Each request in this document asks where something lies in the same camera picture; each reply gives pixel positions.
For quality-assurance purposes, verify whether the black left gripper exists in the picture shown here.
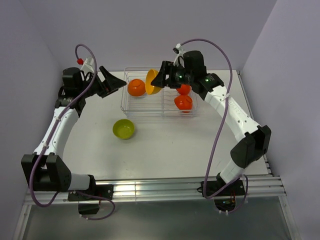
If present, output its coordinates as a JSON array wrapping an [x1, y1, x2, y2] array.
[[78, 66, 127, 99]]

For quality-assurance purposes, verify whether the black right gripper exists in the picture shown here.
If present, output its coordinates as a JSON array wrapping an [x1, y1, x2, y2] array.
[[151, 60, 194, 89]]

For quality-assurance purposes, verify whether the white bowl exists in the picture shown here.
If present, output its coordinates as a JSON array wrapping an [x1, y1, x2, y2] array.
[[127, 78, 146, 97]]

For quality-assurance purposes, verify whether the orange bowl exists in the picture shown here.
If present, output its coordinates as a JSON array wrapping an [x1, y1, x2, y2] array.
[[176, 84, 192, 96]]

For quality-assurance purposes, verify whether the orange bowl carried to rack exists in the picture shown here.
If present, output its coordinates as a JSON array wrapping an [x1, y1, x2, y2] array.
[[174, 95, 193, 113]]

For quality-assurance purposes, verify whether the green bowl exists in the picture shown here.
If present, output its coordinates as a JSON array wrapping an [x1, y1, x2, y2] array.
[[112, 119, 135, 140]]

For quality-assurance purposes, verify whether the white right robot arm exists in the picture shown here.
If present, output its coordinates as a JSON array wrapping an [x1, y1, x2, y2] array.
[[151, 50, 272, 195]]

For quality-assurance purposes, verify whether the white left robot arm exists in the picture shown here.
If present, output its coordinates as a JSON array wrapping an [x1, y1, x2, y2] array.
[[21, 66, 126, 200]]

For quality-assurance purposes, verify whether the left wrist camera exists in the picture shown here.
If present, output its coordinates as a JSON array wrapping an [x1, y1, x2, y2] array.
[[76, 56, 96, 75]]

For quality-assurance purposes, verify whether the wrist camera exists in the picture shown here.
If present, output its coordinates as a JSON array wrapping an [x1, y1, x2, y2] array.
[[173, 43, 186, 67], [76, 56, 96, 75]]

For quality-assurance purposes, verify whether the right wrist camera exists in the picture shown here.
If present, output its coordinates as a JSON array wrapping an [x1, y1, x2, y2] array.
[[173, 43, 186, 67]]

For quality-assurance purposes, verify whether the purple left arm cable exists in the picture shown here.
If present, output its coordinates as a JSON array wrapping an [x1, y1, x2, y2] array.
[[29, 44, 116, 221]]

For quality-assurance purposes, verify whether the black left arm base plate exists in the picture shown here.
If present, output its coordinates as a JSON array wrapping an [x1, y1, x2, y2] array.
[[67, 184, 114, 202]]

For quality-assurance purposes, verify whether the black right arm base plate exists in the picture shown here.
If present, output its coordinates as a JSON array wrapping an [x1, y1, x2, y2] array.
[[206, 179, 245, 197]]

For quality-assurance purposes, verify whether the aluminium table edge rail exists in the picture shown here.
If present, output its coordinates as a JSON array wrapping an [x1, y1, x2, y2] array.
[[23, 176, 287, 206]]

